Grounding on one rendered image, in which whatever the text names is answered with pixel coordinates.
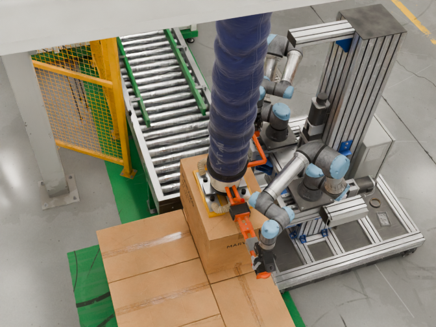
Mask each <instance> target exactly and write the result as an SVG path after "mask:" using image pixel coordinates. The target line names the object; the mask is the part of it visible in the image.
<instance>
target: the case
mask: <svg viewBox="0 0 436 327"><path fill-rule="evenodd" d="M207 157H208V154H203V155H199V156H193V157H189V158H184V159H180V200H181V202H182V205H183V207H184V211H185V213H186V217H187V219H188V223H189V226H190V228H191V232H192V234H193V238H194V240H195V244H196V246H197V249H198V252H199V255H200V258H201V261H202V264H203V267H204V270H205V273H206V274H211V273H216V272H219V271H223V270H226V269H231V268H233V267H238V266H241V265H245V264H248V263H252V259H251V257H252V256H251V254H249V253H248V250H247V247H246V245H245V238H244V236H243V235H242V233H241V230H240V228H239V223H238V221H237V222H234V221H233V220H232V217H231V215H230V212H226V213H225V214H224V215H218V216H215V217H210V218H209V217H208V214H207V212H206V209H205V206H204V203H203V201H202V197H201V195H200V191H199V189H198V186H197V183H196V180H195V177H194V175H193V171H194V170H197V169H198V167H197V166H198V165H197V164H198V163H199V161H200V160H202V159H204V158H207ZM244 176H245V178H246V181H247V183H248V186H249V188H250V190H251V192H252V194H253V193H254V192H255V191H258V192H260V193H261V189H260V186H259V184H258V182H257V180H256V177H255V176H254V173H253V172H252V169H251V167H248V168H247V171H246V173H245V175H244ZM219 196H220V199H221V202H222V204H223V206H224V205H227V204H228V200H227V198H226V196H222V195H219ZM268 220H269V219H268V218H266V216H264V215H263V214H261V213H260V212H259V211H258V210H255V209H254V208H250V217H249V221H250V222H251V223H252V226H253V228H254V233H255V235H256V237H257V238H258V241H259V240H260V239H259V235H258V231H259V229H260V230H261V228H262V226H263V224H264V222H265V221H268Z"/></svg>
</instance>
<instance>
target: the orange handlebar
mask: <svg viewBox="0 0 436 327"><path fill-rule="evenodd" d="M252 139H253V141H254V143H255V145H256V147H257V149H258V152H259V154H260V156H261V158H262V160H259V161H255V162H249V163H248V165H247V167H253V166H257V165H263V164H266V162H267V159H266V157H265V154H264V152H263V150H262V148H261V146H260V144H259V142H258V139H257V137H256V135H255V134H254V135H253V137H252ZM232 189H233V191H234V194H235V196H236V198H240V196H239V193H238V192H237V189H236V186H235V185H233V186H232ZM225 190H226V193H227V195H228V198H229V200H230V203H235V202H234V200H233V197H232V194H231V192H230V190H229V187H225ZM244 219H245V223H243V222H242V220H241V218H240V217H238V218H237V221H238V223H239V228H240V230H241V233H242V235H243V236H244V238H245V240H246V239H248V235H247V234H248V233H250V234H251V236H252V237H256V235H255V233H254V228H253V226H252V223H251V222H250V221H249V218H248V216H247V215H246V216H244ZM250 254H251V256H254V257H256V255H255V253H254V251H253V250H251V251H250ZM270 275H271V274H270V273H268V274H263V275H261V276H260V277H261V278H263V279H266V278H268V277H270Z"/></svg>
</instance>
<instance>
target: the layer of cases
mask: <svg viewBox="0 0 436 327"><path fill-rule="evenodd" d="M96 233H97V239H98V242H99V247H100V250H101V256H102V259H103V263H104V269H105V272H106V277H107V280H108V286H109V289H110V294H111V297H112V303H113V306H114V311H115V316H116V319H117V325H118V327H295V324H294V322H293V320H292V318H291V316H290V314H289V311H288V309H287V307H286V305H285V302H284V300H283V298H282V296H281V294H280V292H279V289H278V287H277V285H274V282H273V279H272V277H271V276H270V277H268V278H266V279H263V278H260V279H256V273H255V271H254V270H253V268H252V266H251V263H248V264H245V265H241V266H238V267H233V268H231V269H226V270H223V271H219V272H215V273H211V274H206V273H205V270H204V267H203V264H202V261H201V258H200V255H199V252H198V249H197V246H196V244H195V240H194V238H193V234H192V232H191V228H190V226H189V223H188V219H187V217H186V213H185V211H184V209H183V211H182V209H181V210H176V211H173V212H168V213H164V214H161V215H156V216H153V217H148V218H145V219H140V220H137V221H133V222H130V223H125V224H121V225H117V226H113V227H110V228H105V229H102V230H98V231H96Z"/></svg>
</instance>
